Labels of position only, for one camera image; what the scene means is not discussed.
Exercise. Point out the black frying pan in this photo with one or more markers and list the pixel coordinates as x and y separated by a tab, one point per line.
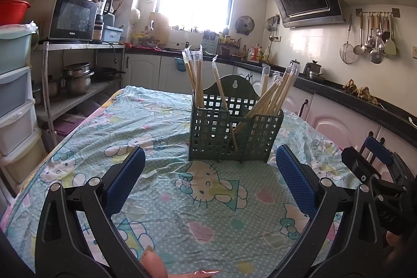
104	73

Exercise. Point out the metal shelf rack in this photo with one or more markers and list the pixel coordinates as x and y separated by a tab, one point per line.
71	102

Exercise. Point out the green plastic utensil holder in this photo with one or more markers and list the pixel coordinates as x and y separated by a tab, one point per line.
242	90

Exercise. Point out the teal knife organizer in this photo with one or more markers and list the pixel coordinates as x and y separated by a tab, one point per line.
210	44

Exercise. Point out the ginger root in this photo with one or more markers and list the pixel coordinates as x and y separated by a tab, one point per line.
361	91

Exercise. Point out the small round wall fan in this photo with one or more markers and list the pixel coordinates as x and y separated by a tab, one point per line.
245	25

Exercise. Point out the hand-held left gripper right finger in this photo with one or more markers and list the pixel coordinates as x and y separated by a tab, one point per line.
295	173

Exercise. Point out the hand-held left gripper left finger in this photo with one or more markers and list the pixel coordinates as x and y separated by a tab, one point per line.
125	180

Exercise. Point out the cartoon printed tablecloth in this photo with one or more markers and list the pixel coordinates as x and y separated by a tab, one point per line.
163	121

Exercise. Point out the person's left hand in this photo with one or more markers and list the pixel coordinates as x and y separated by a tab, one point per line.
154	266

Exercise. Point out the purple lidded storage box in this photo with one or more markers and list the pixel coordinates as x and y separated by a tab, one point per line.
68	125

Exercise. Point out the red plastic bucket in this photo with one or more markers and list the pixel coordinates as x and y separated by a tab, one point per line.
13	12

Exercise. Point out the blue hanging bin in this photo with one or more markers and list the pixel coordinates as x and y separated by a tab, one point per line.
180	65

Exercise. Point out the black microwave oven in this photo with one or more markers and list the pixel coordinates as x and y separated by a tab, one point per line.
73	17

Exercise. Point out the black blender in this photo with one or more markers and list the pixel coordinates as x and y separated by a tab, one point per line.
101	17

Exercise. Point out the stacked steel pots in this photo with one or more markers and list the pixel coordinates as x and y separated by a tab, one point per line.
77	82

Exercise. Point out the wooden cutting board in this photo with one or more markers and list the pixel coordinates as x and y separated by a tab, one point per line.
159	29

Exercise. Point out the metal utensil rail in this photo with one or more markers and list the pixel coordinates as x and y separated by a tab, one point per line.
378	12

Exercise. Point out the steel ladle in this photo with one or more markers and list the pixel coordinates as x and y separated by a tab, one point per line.
358	49

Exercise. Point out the black kitchen countertop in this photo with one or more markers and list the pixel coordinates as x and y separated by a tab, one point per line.
358	102

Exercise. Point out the red bottle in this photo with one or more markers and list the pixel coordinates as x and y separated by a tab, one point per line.
257	56

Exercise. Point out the hanging utensils beside hood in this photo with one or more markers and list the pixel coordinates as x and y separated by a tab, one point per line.
273	25

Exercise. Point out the person's right hand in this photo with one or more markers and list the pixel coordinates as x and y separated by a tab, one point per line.
395	239

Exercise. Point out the white base cabinets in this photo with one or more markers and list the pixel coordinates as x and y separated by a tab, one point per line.
338	125

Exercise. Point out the bundle of chopsticks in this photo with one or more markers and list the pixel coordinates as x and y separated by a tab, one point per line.
198	86

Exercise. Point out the steel lidded pot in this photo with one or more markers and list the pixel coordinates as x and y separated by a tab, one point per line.
314	71

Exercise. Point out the pastel plastic drawer tower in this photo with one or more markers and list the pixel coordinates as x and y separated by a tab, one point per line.
14	86

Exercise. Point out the steel teapot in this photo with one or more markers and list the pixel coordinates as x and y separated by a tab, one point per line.
295	64

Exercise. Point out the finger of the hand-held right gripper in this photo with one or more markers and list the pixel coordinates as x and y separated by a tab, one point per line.
378	151
358	164

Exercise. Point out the steel mug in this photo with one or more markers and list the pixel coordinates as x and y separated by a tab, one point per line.
52	87

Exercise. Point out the blue plastic box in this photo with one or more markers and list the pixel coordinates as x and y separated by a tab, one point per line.
113	35

